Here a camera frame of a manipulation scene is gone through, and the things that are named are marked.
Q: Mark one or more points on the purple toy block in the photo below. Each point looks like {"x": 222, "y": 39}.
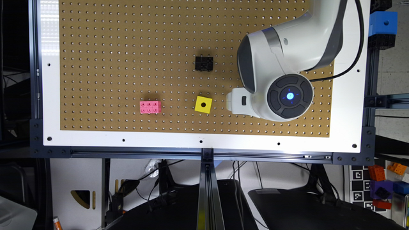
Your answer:
{"x": 381, "y": 189}

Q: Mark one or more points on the black toy block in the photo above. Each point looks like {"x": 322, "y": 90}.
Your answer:
{"x": 203, "y": 63}

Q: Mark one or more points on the blue block on frame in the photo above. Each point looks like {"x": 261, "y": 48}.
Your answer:
{"x": 383, "y": 22}

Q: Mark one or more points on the fiducial marker sheet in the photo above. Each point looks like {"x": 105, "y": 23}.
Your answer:
{"x": 360, "y": 188}

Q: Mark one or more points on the pink toy block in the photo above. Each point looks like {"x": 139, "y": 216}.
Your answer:
{"x": 150, "y": 107}

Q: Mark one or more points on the aluminium table frame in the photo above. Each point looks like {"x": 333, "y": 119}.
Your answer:
{"x": 92, "y": 62}

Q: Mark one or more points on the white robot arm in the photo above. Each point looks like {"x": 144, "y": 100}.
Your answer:
{"x": 270, "y": 62}

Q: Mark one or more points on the black office chair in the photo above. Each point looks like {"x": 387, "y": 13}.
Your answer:
{"x": 291, "y": 209}
{"x": 181, "y": 213}

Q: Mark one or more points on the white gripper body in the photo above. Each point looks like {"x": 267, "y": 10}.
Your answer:
{"x": 238, "y": 101}

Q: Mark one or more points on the black office chair right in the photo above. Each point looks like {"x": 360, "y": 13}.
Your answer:
{"x": 291, "y": 209}

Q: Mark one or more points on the grey plastic bin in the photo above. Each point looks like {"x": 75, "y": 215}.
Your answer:
{"x": 15, "y": 216}

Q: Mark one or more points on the yellow toy cube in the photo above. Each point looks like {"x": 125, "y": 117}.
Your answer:
{"x": 203, "y": 104}

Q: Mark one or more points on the orange block at right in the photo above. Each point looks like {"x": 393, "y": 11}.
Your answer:
{"x": 397, "y": 168}

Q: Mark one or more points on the red toy block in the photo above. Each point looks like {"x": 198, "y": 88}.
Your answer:
{"x": 382, "y": 204}

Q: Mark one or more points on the black office chair left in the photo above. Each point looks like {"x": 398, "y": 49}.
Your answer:
{"x": 181, "y": 213}

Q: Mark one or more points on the orange toy block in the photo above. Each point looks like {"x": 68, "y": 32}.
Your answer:
{"x": 377, "y": 173}

